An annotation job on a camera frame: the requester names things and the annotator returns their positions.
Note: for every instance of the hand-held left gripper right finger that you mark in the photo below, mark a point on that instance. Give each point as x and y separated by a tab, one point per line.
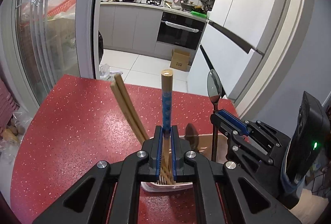
173	151

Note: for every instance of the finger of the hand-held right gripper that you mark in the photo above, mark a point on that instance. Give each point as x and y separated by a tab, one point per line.
232	121
248	151

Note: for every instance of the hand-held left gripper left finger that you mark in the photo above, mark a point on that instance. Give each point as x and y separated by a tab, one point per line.
159	151

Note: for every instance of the dark translucent plastic spoon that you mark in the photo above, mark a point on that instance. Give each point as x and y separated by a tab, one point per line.
214	86
191	136

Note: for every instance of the beige plastic utensil holder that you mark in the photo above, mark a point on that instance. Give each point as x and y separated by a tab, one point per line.
204	143

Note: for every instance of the blue patterned wooden chopstick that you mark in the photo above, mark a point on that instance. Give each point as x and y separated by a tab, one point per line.
166	99

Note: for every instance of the cardboard box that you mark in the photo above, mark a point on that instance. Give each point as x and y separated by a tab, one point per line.
181	59

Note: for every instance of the white plastic bag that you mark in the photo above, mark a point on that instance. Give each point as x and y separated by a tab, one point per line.
107	72

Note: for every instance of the black built-in oven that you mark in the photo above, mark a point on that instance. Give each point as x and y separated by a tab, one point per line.
178	32

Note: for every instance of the white refrigerator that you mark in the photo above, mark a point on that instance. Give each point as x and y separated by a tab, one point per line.
248	14

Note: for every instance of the green cutting board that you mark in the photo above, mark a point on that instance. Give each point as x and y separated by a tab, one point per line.
199	13

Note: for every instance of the dark cooking pot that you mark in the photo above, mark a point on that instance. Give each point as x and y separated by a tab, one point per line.
188	6

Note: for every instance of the clear bag of potatoes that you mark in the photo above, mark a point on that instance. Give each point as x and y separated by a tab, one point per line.
11	132

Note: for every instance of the sliding glass door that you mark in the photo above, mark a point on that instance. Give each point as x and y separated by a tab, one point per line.
57	40

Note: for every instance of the stack of pink plastic stools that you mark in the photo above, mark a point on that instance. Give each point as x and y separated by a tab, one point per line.
6	102

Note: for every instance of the red plastic basket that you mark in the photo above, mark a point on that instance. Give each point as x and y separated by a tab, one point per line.
63	1

